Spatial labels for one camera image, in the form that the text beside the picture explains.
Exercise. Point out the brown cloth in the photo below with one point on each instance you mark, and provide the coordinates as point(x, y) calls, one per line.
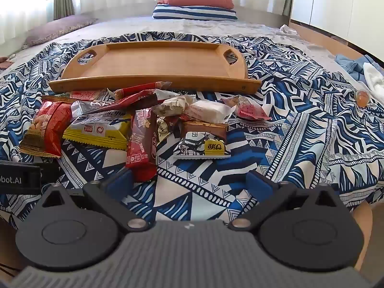
point(4, 63)

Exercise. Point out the white wardrobe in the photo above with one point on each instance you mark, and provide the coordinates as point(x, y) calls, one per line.
point(330, 3)

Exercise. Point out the pink red snack packet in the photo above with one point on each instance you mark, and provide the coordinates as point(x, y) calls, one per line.
point(252, 111)

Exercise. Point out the thin red stick packet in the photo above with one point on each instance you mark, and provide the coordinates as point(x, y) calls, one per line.
point(141, 88)

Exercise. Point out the red gold nut packet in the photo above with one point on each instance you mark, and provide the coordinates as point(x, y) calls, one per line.
point(45, 126)

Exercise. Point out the purple pillow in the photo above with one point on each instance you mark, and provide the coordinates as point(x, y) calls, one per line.
point(57, 30)

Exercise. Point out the beige nougat wrapper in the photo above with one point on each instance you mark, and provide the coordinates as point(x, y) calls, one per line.
point(172, 106)

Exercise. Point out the orange jelly cup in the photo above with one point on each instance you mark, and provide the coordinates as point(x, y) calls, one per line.
point(361, 98)

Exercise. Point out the white cake packet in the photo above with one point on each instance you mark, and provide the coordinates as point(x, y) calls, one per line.
point(208, 111)

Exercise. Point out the brown black white packet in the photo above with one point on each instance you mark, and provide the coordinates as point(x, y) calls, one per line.
point(201, 144)

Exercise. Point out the yellow white snack packet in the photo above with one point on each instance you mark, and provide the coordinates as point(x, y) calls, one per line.
point(96, 130)

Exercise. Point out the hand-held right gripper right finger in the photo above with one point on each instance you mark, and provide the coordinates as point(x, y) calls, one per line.
point(258, 184)

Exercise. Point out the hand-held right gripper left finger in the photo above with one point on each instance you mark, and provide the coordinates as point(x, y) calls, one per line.
point(120, 183)

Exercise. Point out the blue white striped pillow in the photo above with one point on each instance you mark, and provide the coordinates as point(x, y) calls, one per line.
point(192, 12)

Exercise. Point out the dark red chocolate bar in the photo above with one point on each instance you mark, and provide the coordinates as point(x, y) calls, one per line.
point(141, 144)

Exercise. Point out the crumpled white tissue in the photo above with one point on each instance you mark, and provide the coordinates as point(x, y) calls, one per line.
point(288, 29)

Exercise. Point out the grey bed sheet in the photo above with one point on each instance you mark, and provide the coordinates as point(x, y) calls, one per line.
point(120, 27)

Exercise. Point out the light blue cloth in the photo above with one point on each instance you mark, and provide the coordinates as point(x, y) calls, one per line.
point(351, 64)

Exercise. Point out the blue white patterned blanket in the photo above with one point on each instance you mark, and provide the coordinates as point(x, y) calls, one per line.
point(300, 132)

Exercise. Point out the red black snack packet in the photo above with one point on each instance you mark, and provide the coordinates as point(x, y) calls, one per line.
point(135, 100)

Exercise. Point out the wooden serving tray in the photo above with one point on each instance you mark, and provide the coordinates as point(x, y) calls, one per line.
point(156, 63)

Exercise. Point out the white cloth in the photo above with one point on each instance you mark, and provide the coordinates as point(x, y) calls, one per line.
point(375, 79)

